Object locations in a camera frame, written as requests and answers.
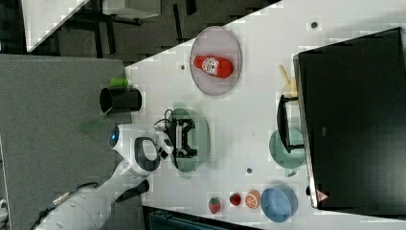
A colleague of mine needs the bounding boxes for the black cylinder cup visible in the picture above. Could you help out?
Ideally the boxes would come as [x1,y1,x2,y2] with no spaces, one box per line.
[100,87,143,112]

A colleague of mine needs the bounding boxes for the blue bowl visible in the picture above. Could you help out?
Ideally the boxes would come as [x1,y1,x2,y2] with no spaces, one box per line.
[260,185,298,223]

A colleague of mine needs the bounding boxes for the black toaster oven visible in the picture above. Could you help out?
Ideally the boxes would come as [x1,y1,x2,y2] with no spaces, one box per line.
[277,28,406,219]

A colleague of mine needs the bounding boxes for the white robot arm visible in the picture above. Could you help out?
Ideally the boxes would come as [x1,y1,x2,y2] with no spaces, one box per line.
[31,118,196,230]

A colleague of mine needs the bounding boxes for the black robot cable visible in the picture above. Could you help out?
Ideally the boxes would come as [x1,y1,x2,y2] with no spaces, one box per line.
[154,108,175,128]

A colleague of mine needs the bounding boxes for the pink round plate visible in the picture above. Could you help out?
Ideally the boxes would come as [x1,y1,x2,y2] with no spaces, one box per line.
[190,26,242,96]

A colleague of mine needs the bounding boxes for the red strawberry toy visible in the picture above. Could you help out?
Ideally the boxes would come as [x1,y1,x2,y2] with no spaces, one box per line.
[208,197,221,214]
[229,193,241,206]

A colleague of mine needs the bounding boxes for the red ketchup bottle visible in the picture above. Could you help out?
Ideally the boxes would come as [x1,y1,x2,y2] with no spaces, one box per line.
[192,56,234,79]

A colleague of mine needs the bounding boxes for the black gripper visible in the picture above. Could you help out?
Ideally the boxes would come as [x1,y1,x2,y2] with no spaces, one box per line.
[169,118,197,158]

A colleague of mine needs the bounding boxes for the orange slice toy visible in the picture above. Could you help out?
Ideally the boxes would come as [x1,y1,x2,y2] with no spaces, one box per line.
[245,190,260,209]

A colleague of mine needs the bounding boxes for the green plastic strainer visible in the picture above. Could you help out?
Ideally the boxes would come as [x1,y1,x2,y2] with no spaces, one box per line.
[169,103,211,179]

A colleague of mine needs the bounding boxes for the green mug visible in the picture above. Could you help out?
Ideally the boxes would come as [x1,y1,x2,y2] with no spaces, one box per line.
[268,127,306,178]

